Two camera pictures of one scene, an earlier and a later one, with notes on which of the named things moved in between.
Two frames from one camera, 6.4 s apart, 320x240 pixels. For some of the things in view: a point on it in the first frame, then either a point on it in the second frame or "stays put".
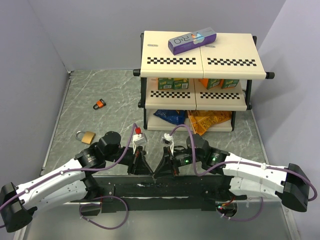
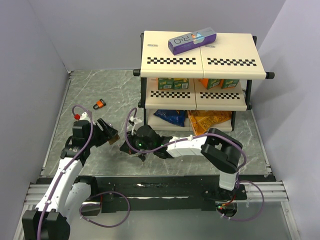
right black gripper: x=166 y=165 to x=126 y=147
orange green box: x=209 y=83 stays put
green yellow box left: x=165 y=83 stays put
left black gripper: x=139 y=165 to x=107 y=133
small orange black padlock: x=100 y=103 stays put
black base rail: x=160 y=193 stays put
